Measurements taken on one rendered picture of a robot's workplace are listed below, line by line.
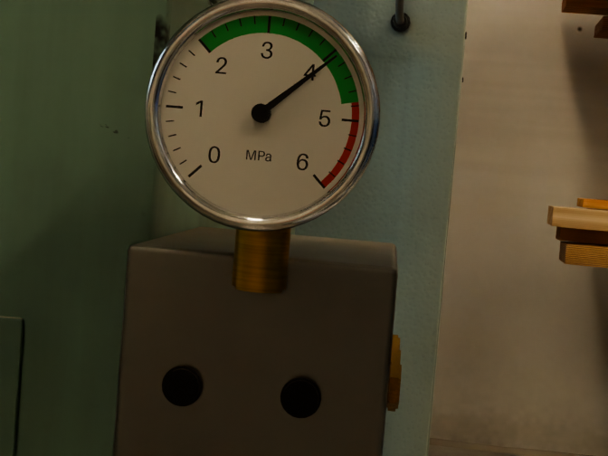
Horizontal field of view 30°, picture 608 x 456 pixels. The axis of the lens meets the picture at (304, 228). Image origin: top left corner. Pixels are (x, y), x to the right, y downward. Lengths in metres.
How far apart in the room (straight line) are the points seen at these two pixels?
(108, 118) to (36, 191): 0.03
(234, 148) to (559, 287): 2.51
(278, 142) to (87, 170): 0.09
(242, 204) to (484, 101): 2.49
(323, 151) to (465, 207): 2.48
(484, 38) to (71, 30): 2.45
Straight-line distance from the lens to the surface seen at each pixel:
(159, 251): 0.34
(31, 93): 0.38
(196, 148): 0.31
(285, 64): 0.30
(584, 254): 2.30
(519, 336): 2.81
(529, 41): 2.80
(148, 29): 0.37
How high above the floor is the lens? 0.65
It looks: 3 degrees down
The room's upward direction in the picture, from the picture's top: 5 degrees clockwise
